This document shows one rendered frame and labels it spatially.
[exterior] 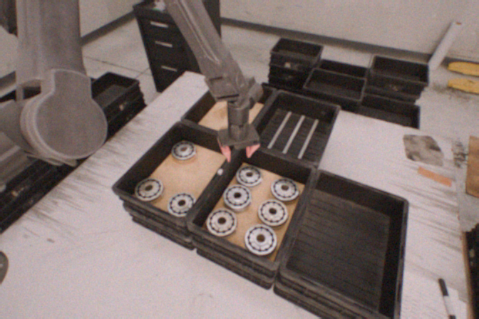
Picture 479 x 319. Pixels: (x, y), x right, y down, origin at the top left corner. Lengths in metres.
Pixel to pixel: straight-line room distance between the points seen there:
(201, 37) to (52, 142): 0.35
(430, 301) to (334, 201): 0.42
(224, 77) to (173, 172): 0.58
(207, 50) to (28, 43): 0.31
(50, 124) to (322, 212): 0.85
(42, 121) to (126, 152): 1.09
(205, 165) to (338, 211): 0.53
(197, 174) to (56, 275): 0.59
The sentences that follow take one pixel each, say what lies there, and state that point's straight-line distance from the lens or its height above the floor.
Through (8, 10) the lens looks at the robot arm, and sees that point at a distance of 1.02.
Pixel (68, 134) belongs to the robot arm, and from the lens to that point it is 0.35.
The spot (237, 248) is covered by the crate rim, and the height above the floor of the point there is 0.93.
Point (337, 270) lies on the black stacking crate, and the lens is 0.92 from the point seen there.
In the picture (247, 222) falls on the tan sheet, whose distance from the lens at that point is 0.93.
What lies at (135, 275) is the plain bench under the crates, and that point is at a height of 0.70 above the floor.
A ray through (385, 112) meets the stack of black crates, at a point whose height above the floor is 0.38.
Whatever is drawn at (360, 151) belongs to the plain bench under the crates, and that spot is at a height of 0.70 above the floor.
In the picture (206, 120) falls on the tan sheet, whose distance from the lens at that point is 1.29.
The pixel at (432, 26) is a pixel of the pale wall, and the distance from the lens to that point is 4.03.
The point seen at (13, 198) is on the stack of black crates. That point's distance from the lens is 1.80.
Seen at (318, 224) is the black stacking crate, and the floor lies 0.83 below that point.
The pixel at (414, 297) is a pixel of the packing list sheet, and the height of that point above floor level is 0.70.
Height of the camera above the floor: 1.65
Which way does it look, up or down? 49 degrees down
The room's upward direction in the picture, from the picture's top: straight up
